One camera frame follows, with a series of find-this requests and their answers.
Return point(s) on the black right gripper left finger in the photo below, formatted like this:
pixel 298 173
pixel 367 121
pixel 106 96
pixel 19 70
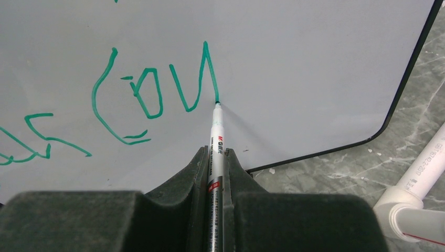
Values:
pixel 171 216

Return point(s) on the black framed whiteboard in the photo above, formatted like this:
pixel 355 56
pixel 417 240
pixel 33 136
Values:
pixel 119 95

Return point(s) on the white pvc pipe frame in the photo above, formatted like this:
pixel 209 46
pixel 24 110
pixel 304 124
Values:
pixel 400 212

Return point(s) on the white green whiteboard marker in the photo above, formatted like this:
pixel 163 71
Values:
pixel 215 183

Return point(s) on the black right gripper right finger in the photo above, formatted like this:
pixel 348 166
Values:
pixel 242 215

